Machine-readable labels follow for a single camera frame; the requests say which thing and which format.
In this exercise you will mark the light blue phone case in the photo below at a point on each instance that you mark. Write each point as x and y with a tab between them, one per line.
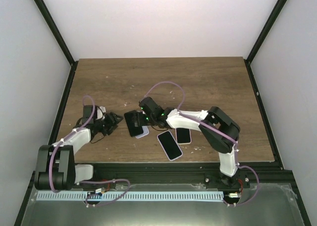
145	132

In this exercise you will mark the lavender phone case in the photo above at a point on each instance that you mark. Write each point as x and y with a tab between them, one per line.
173	158

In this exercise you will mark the black phone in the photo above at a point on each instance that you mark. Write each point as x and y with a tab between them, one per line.
132	122
183	135

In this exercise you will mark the black frame post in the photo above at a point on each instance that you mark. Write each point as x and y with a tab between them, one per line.
54	30
278	7

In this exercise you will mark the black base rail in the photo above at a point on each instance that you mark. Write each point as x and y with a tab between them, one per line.
191	173

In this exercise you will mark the light blue slotted cable duct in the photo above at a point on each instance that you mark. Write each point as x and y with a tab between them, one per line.
205	196

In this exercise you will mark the black frame post left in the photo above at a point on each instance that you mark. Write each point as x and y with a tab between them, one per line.
54	30

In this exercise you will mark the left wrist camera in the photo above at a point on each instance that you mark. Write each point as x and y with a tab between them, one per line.
101	111

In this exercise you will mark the beige phone case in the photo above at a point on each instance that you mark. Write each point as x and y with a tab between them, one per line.
184	143

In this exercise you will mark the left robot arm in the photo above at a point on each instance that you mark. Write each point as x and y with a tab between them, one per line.
56	169

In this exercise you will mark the black frame post right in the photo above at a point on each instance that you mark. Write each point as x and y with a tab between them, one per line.
278	7

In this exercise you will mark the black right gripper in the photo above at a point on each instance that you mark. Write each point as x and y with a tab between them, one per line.
139	121

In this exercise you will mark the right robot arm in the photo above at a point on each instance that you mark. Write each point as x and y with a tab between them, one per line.
220	131

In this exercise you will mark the white-edged black smartphone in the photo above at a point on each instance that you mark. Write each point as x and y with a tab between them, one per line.
170	144

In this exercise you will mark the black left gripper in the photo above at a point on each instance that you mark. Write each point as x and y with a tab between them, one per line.
113	122

